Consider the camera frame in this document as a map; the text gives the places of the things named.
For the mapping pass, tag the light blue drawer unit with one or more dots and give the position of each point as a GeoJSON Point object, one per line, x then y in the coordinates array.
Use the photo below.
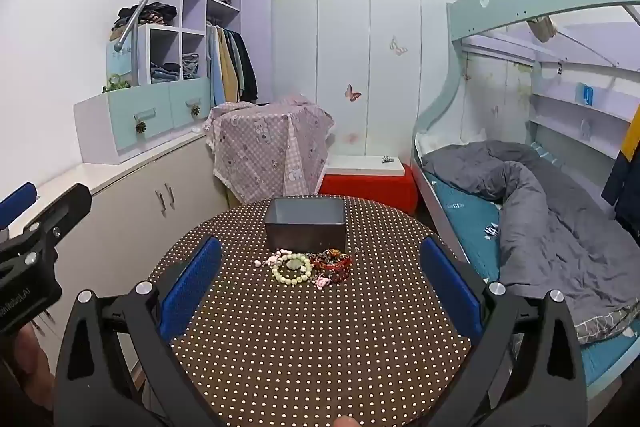
{"type": "Point", "coordinates": [125, 117]}

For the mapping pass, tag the beige low cabinet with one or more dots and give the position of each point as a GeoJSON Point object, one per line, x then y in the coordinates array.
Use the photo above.
{"type": "Point", "coordinates": [135, 217]}

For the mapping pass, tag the folded grey clothes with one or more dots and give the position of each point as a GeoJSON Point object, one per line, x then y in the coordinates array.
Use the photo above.
{"type": "Point", "coordinates": [191, 64]}

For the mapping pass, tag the white butterfly sticker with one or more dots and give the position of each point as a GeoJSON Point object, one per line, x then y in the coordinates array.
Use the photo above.
{"type": "Point", "coordinates": [397, 47]}

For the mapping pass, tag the grey metal tin box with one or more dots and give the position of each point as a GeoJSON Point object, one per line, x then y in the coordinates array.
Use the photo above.
{"type": "Point", "coordinates": [305, 227]}

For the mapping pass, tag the pink butterfly sticker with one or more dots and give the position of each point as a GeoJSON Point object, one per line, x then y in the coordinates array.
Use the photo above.
{"type": "Point", "coordinates": [352, 93]}

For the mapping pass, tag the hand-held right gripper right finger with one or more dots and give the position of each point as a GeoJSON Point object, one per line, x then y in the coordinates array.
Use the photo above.
{"type": "Point", "coordinates": [450, 287]}

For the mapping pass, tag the red storage bench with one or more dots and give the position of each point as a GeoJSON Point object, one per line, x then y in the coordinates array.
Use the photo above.
{"type": "Point", "coordinates": [370, 192]}

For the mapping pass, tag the polka dot round table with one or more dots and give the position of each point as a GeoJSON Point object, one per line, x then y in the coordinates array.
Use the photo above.
{"type": "Point", "coordinates": [310, 347]}

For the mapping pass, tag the row of hanging clothes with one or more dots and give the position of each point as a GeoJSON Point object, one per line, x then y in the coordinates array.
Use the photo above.
{"type": "Point", "coordinates": [230, 62]}

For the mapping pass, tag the teal bed sheet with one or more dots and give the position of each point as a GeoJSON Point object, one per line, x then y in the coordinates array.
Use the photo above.
{"type": "Point", "coordinates": [465, 217]}

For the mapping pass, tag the pale jade stone pendant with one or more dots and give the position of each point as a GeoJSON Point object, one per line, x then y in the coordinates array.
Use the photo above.
{"type": "Point", "coordinates": [295, 263]}

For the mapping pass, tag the grey duvet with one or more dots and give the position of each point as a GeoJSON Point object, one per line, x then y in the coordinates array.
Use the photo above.
{"type": "Point", "coordinates": [550, 232]}

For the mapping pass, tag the brown hanging object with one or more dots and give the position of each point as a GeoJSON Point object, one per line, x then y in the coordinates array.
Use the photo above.
{"type": "Point", "coordinates": [542, 28]}

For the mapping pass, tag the white wardrobe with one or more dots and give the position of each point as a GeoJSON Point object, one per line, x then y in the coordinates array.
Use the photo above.
{"type": "Point", "coordinates": [345, 32]}

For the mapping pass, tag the pink checked bear cloth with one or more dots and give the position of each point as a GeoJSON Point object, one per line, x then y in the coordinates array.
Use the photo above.
{"type": "Point", "coordinates": [270, 147]}

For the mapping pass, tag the pile of dark clothes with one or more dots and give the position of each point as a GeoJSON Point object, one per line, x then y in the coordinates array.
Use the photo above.
{"type": "Point", "coordinates": [150, 13]}

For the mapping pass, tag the teal striped pillow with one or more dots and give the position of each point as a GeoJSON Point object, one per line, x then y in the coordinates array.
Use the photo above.
{"type": "Point", "coordinates": [545, 153]}

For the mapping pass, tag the folded blue jeans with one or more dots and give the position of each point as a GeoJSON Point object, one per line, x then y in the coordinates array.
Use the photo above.
{"type": "Point", "coordinates": [165, 72]}

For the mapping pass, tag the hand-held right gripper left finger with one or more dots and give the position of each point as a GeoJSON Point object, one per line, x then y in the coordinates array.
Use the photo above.
{"type": "Point", "coordinates": [192, 287]}

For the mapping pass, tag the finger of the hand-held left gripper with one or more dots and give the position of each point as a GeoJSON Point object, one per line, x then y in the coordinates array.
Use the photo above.
{"type": "Point", "coordinates": [17, 202]}
{"type": "Point", "coordinates": [65, 207]}

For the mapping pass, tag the navy and yellow jacket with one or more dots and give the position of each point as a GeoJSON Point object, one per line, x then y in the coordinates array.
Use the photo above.
{"type": "Point", "coordinates": [627, 167]}

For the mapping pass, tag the person's left hand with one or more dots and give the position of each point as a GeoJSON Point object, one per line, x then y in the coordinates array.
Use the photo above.
{"type": "Point", "coordinates": [25, 357]}

